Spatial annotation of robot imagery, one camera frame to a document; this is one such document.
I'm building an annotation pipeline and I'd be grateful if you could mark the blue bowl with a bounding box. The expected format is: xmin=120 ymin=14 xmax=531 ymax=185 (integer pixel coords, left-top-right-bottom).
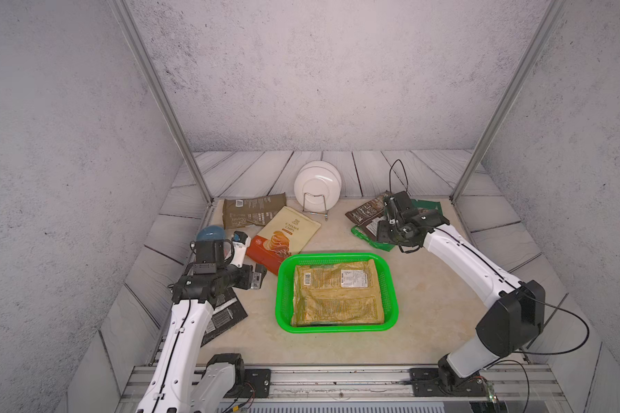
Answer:
xmin=196 ymin=225 xmax=226 ymax=242

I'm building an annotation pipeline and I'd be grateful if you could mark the green plastic basket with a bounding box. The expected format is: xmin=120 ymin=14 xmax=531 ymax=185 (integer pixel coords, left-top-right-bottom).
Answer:
xmin=276 ymin=252 xmax=399 ymax=334

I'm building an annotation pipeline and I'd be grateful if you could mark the olive brown Lerna bag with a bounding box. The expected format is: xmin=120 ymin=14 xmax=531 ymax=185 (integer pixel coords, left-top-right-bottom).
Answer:
xmin=222 ymin=194 xmax=287 ymax=229

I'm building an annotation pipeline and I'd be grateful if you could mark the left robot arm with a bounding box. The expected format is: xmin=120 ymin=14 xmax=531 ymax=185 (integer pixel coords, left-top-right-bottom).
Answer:
xmin=136 ymin=264 xmax=267 ymax=412

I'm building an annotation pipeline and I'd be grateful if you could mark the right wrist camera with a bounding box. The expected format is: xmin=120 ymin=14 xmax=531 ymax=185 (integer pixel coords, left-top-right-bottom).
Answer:
xmin=384 ymin=191 xmax=418 ymax=218

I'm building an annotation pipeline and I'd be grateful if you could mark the green white acefood bag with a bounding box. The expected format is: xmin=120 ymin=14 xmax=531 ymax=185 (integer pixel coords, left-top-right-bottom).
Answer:
xmin=351 ymin=226 xmax=395 ymax=252

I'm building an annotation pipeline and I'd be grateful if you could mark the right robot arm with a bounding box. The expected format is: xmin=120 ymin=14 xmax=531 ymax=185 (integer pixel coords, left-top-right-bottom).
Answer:
xmin=376 ymin=199 xmax=545 ymax=392

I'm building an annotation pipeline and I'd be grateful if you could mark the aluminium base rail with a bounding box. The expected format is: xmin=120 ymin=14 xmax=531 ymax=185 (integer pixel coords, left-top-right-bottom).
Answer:
xmin=115 ymin=363 xmax=575 ymax=413

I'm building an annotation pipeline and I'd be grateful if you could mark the metal corner post left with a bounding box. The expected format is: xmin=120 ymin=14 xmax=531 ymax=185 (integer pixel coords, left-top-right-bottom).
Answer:
xmin=108 ymin=0 xmax=214 ymax=203

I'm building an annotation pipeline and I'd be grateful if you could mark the black snack bag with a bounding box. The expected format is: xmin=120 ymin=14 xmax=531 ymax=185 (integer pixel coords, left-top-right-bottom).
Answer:
xmin=201 ymin=288 xmax=248 ymax=347

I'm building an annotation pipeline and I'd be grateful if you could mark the metal corner post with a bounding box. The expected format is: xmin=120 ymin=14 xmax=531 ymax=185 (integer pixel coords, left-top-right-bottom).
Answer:
xmin=108 ymin=0 xmax=214 ymax=203
xmin=449 ymin=0 xmax=566 ymax=205

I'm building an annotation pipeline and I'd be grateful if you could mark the wire plate stand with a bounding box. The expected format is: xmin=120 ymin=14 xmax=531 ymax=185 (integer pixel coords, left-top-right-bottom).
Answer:
xmin=302 ymin=192 xmax=329 ymax=220

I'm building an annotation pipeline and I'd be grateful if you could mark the metal corner post right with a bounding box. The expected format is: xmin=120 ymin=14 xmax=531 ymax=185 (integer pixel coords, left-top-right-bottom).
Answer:
xmin=449 ymin=0 xmax=566 ymax=205

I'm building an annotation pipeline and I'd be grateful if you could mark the brown chips bag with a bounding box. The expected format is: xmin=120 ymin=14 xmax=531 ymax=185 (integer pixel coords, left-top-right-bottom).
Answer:
xmin=345 ymin=191 xmax=391 ymax=241

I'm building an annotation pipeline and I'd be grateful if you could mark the tan kraft chips bag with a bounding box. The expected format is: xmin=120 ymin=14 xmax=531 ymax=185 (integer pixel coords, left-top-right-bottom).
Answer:
xmin=290 ymin=259 xmax=385 ymax=327

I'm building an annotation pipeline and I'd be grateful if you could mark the white plate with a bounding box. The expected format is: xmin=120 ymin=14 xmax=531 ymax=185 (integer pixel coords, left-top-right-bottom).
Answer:
xmin=294 ymin=161 xmax=343 ymax=211

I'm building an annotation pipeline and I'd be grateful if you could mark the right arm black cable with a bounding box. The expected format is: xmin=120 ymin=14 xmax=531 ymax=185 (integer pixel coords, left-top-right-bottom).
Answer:
xmin=388 ymin=158 xmax=591 ymax=413

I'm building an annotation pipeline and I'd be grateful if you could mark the cassava chips bag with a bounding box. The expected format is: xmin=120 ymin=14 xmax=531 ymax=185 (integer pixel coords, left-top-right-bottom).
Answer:
xmin=246 ymin=206 xmax=321 ymax=275

